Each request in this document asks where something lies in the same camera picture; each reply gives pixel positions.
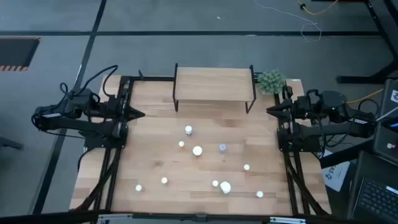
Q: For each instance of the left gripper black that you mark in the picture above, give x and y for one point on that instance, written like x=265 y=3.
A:
x=123 y=112

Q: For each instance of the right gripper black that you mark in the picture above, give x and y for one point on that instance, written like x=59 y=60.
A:
x=290 y=110

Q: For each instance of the small orange pill bottle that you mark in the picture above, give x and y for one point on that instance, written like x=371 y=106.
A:
x=181 y=144

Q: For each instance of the pink pill bottle white cap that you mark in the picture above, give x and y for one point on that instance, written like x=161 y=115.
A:
x=138 y=187
x=164 y=180
x=259 y=194
x=246 y=167
x=214 y=183

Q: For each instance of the clear pill bottle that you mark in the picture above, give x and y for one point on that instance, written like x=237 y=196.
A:
x=222 y=147

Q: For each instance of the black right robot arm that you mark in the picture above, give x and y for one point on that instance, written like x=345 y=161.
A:
x=342 y=129

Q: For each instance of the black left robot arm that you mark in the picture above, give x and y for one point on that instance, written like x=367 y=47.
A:
x=81 y=126

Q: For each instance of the green succulent plant in pot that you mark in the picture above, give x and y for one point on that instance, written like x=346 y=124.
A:
x=271 y=81

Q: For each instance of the white paper blue logo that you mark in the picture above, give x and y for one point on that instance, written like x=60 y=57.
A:
x=337 y=179

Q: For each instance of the white melatonin supplement bottle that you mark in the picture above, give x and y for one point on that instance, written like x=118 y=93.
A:
x=225 y=187

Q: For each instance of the black flat screen device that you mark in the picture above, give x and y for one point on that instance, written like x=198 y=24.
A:
x=385 y=137

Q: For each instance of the dark chair base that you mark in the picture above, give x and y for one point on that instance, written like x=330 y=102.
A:
x=9 y=143

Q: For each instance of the black floor hatch striped edge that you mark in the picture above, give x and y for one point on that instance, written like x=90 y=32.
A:
x=17 y=53

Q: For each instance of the black laptop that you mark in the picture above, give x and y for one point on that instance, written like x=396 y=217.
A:
x=376 y=199

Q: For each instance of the black aluminium rig frame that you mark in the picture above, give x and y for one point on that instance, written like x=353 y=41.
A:
x=152 y=78

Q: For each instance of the wooden shelf black metal frame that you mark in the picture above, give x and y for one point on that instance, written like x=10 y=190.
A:
x=214 y=84

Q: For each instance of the black desk leg frame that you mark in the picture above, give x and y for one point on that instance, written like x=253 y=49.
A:
x=357 y=79

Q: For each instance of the silver metal bracket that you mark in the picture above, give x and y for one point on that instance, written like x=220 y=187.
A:
x=287 y=220
x=115 y=218

